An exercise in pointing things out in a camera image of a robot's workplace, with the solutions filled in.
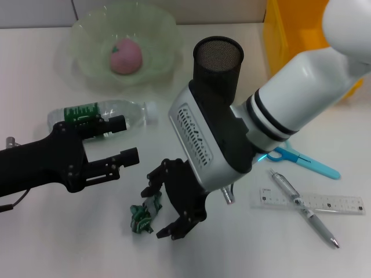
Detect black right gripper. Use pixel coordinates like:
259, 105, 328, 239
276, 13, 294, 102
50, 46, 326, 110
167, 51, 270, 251
86, 147, 215, 241

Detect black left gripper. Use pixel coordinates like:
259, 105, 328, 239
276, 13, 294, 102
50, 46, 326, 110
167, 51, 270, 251
0, 115, 128, 199

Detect clear green-label water bottle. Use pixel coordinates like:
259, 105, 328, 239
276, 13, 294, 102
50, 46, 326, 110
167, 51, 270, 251
48, 100, 159, 140

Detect green plastic wrapper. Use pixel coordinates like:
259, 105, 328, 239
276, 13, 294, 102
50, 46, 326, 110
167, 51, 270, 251
129, 193, 163, 234

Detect pink toy peach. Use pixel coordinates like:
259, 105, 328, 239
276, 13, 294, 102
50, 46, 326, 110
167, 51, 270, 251
109, 39, 143, 75

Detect black mesh pen holder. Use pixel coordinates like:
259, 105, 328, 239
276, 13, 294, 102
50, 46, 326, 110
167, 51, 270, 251
193, 36, 244, 105

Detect blue scissors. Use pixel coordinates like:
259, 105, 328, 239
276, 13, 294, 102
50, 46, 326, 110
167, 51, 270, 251
265, 140, 340, 180

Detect grey clear ballpoint pen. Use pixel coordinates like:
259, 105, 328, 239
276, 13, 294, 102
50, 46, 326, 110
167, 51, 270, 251
268, 169, 340, 249

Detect clear plastic ruler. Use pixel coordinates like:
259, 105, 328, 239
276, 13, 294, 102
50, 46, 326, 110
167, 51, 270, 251
249, 187, 365, 217

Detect translucent green plastic bowl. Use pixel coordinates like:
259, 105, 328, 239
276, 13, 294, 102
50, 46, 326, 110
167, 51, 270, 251
53, 2, 185, 94

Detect yellow plastic bin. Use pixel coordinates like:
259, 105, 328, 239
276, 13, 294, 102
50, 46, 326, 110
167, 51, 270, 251
263, 0, 365, 101

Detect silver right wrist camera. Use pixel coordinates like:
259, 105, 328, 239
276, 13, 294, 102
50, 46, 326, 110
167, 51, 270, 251
168, 78, 253, 192

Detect left gripper cable with plug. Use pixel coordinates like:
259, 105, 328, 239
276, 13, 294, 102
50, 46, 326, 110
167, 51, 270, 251
0, 136, 30, 214

